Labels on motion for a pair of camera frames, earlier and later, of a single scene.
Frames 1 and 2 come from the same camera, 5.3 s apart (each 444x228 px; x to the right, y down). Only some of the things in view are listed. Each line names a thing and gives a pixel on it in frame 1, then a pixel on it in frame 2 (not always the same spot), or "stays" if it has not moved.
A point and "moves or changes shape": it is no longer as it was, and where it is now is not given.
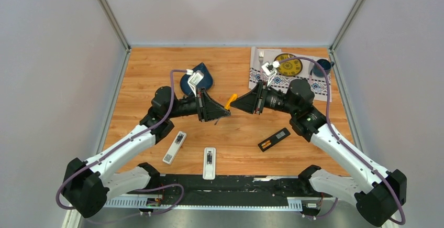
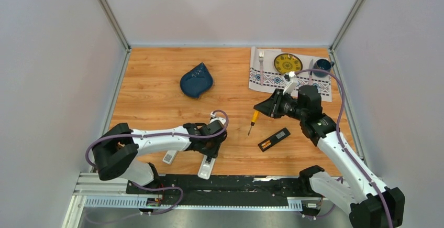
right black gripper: x=250 y=101 → x=270 y=107
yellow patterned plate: x=289 y=68 stays
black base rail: x=233 y=190 stays
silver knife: x=311 y=64 stays
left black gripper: x=208 y=109 → x=213 y=152
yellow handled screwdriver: x=228 y=105 → x=254 y=118
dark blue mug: x=326 y=65 stays
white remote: x=209 y=163 moves or changes shape
